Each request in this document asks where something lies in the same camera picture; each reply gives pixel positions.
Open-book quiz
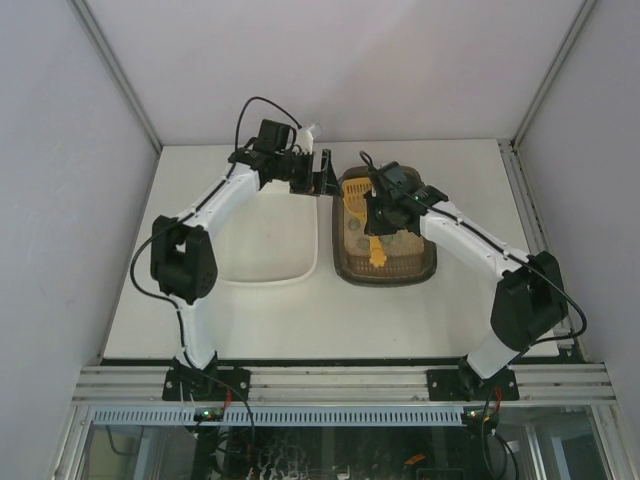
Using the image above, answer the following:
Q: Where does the yellow litter scoop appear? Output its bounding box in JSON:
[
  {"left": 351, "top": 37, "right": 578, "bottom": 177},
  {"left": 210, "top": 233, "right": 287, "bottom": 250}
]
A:
[{"left": 342, "top": 177, "right": 387, "bottom": 268}]

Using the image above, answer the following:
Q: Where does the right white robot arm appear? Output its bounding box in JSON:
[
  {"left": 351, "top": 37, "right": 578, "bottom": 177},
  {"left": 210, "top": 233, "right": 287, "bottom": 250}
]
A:
[{"left": 361, "top": 152, "right": 569, "bottom": 381}]

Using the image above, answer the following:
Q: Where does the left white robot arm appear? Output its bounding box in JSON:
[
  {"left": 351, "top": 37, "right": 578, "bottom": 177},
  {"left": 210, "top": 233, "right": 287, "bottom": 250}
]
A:
[{"left": 150, "top": 119, "right": 342, "bottom": 370}]

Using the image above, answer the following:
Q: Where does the dark brown litter box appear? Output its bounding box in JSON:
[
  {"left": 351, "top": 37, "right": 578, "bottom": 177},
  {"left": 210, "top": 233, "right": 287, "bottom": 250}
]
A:
[{"left": 332, "top": 198, "right": 437, "bottom": 287}]

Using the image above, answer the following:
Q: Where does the white plastic tray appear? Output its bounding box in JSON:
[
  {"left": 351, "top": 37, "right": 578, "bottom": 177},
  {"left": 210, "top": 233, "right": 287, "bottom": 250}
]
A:
[{"left": 213, "top": 181, "right": 319, "bottom": 287}]

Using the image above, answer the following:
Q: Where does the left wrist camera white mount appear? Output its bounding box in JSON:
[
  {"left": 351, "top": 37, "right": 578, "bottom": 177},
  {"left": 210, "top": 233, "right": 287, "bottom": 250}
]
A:
[{"left": 296, "top": 123, "right": 322, "bottom": 153}]

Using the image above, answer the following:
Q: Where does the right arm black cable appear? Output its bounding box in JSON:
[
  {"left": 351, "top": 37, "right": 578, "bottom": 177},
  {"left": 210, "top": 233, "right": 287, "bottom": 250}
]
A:
[{"left": 359, "top": 150, "right": 587, "bottom": 351}]

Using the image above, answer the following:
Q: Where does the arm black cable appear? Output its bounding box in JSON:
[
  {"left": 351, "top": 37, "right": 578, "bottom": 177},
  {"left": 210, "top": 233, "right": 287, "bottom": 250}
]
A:
[
  {"left": 130, "top": 96, "right": 301, "bottom": 351},
  {"left": 359, "top": 150, "right": 587, "bottom": 351}
]

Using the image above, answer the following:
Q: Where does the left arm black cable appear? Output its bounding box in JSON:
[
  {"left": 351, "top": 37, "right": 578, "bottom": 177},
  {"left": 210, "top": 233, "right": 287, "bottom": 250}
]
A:
[{"left": 130, "top": 96, "right": 301, "bottom": 351}]

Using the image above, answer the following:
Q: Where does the right aluminium side rail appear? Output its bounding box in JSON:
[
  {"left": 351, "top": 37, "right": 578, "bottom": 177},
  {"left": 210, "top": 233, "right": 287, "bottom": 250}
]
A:
[{"left": 497, "top": 139, "right": 586, "bottom": 363}]

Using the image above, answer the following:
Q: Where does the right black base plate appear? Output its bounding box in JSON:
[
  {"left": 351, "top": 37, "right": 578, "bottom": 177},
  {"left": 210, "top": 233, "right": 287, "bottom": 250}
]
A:
[{"left": 426, "top": 367, "right": 520, "bottom": 402}]

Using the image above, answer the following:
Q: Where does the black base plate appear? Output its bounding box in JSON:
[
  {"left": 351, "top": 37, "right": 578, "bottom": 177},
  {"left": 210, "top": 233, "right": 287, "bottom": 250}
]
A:
[
  {"left": 426, "top": 367, "right": 520, "bottom": 402},
  {"left": 162, "top": 358, "right": 251, "bottom": 402}
]

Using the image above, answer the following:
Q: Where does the grey slotted cable duct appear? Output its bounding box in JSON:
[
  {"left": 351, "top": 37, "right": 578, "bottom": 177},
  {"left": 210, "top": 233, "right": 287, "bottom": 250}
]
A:
[{"left": 93, "top": 405, "right": 464, "bottom": 427}]

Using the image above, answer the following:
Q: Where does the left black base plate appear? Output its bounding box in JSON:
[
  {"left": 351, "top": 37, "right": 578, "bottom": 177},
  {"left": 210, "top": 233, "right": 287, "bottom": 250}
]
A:
[{"left": 162, "top": 358, "right": 251, "bottom": 402}]

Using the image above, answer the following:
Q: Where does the aluminium front rail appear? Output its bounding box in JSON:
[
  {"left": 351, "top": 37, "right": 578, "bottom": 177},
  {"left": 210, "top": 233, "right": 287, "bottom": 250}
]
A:
[{"left": 72, "top": 364, "right": 616, "bottom": 406}]

